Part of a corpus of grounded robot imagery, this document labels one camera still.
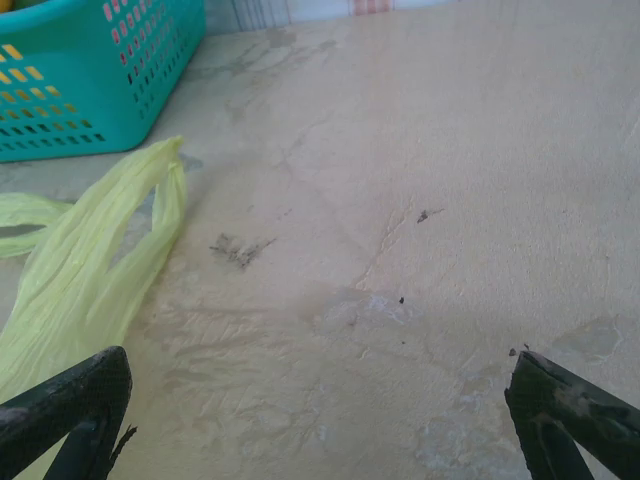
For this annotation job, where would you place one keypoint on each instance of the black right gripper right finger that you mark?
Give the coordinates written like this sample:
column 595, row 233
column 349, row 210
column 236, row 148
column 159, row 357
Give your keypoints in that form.
column 575, row 430

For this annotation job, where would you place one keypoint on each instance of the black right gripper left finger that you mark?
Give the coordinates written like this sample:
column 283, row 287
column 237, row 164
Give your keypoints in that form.
column 60, row 415

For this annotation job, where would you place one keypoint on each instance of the teal plastic basket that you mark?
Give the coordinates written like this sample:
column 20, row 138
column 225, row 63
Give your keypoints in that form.
column 75, row 45

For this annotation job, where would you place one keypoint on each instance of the yellow plastic bag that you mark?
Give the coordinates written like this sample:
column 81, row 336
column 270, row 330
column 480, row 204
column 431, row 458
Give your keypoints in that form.
column 65, row 280

